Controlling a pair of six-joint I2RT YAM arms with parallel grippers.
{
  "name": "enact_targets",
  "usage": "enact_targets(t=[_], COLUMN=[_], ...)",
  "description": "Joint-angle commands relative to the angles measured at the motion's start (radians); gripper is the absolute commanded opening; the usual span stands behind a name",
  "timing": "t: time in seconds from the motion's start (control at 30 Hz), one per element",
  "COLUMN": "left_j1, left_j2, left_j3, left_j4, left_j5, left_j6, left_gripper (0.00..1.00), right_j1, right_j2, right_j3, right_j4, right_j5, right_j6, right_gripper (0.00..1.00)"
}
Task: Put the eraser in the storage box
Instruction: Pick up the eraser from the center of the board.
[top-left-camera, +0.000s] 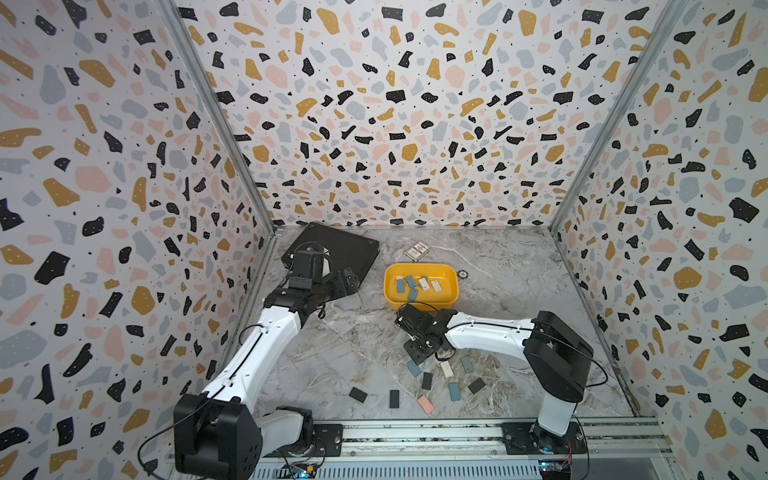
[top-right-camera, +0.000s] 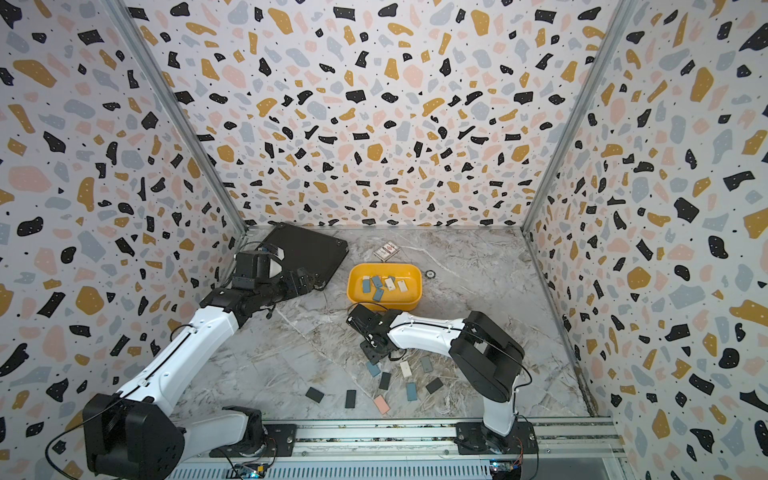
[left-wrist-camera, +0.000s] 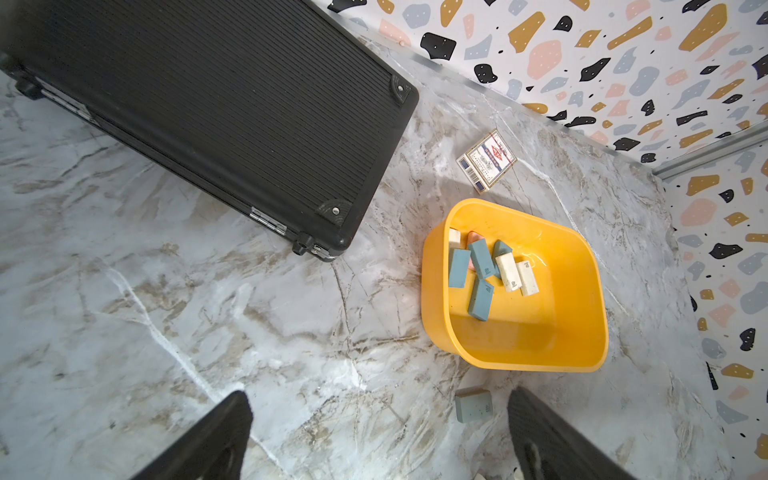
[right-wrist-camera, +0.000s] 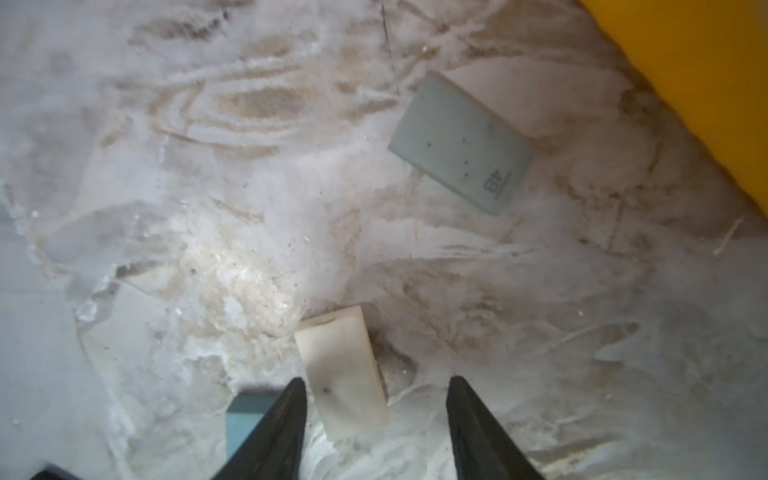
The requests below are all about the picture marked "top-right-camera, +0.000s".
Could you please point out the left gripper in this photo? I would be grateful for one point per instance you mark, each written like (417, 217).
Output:
(289, 287)

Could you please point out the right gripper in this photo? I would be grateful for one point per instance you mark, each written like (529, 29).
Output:
(371, 357)

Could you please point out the teal eraser low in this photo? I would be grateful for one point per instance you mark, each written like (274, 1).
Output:
(374, 370)

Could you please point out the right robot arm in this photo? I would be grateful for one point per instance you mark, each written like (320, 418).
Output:
(490, 360)

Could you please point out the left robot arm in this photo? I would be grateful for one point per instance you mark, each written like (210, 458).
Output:
(130, 434)

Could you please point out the yellow storage box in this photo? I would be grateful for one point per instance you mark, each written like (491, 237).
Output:
(392, 299)

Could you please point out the black eraser bottom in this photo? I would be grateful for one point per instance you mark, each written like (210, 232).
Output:
(350, 399)

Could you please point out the playing card box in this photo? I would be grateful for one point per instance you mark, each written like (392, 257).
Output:
(387, 251)

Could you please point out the pink eraser bottom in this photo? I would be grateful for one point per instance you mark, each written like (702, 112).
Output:
(381, 405)

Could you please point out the black eraser right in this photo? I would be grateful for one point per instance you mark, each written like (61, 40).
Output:
(434, 385)

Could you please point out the black eraser far left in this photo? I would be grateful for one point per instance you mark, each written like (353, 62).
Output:
(315, 394)

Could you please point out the black flat case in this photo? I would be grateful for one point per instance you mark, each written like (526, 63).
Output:
(320, 255)

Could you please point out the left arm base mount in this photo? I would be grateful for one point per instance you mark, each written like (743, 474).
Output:
(267, 442)

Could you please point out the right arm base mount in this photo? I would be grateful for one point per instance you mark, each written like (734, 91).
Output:
(475, 438)

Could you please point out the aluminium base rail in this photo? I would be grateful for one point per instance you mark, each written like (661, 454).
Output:
(569, 448)

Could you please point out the left aluminium corner post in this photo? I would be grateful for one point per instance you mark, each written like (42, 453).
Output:
(120, 16)

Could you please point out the aluminium corner post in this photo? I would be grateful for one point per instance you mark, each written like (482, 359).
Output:
(603, 57)
(120, 16)

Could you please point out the right aluminium corner post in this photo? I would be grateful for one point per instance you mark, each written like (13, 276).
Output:
(603, 57)

